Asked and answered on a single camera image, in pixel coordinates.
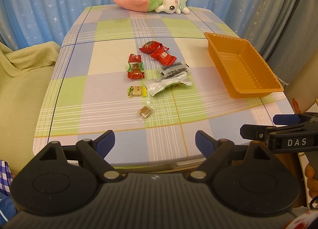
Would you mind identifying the pink green bunny plush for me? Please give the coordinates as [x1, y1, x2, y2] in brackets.
[113, 0, 190, 15]

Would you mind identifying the silver foil snack pouch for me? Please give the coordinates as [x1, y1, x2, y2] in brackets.
[145, 72, 192, 96]

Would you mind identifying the orange plastic tray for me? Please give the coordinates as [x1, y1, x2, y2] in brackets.
[204, 32, 283, 99]

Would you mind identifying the red shiny candy pack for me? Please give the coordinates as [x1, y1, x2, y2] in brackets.
[139, 40, 162, 54]

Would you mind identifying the yellow green candy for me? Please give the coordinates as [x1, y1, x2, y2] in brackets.
[127, 86, 147, 98]

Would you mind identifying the plaid tablecloth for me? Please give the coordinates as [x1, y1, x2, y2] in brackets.
[33, 5, 292, 169]

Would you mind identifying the grey lace curtain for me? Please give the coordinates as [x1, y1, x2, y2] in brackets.
[261, 0, 317, 88]

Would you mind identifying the black seaweed snack packet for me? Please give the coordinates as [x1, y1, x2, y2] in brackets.
[158, 62, 189, 78]

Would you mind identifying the red foil candy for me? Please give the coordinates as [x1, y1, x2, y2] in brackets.
[127, 70, 144, 80]

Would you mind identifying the small red candy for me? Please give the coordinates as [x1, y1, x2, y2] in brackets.
[128, 53, 142, 62]

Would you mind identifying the clear brown candy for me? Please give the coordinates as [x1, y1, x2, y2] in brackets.
[137, 105, 155, 123]

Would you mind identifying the red double-happiness candy pack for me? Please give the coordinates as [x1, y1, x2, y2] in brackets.
[150, 46, 177, 66]

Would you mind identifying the person's right hand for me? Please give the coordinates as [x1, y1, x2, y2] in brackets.
[304, 163, 318, 198]

